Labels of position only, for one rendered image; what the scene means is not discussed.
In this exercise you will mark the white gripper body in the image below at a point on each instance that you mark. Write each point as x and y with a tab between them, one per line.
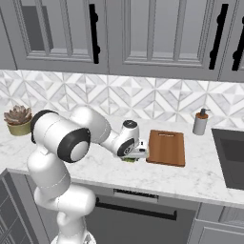
138	154

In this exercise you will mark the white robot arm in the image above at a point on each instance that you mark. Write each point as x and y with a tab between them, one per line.
57	136

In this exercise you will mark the green sponge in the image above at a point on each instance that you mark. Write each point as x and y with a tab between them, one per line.
129	160

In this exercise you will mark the brown wooden cutting board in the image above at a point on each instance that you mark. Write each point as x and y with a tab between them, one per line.
166	147

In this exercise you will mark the grey soap dispenser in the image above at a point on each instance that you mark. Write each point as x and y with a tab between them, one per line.
200	124

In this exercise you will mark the grey dishwasher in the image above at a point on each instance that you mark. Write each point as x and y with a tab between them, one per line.
139	227

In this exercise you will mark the dark grey sink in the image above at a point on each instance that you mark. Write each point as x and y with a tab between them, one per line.
231	157

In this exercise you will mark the grey lower drawer front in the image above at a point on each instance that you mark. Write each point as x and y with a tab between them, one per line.
222	212

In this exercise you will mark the grey lower cupboard door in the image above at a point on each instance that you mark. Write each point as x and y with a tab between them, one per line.
216	233

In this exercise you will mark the grey cupboard door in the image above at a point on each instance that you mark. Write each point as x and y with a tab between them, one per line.
60	31
4	35
216	233
236	41
165	35

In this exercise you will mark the grey upper cupboard door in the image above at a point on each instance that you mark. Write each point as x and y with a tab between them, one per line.
165	35
4	35
60	31
236	41

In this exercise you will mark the succulent plant in yellow pot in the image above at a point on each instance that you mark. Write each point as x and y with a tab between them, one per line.
18	120

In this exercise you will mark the grey lower cupboard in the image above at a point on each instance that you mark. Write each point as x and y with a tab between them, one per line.
16	209

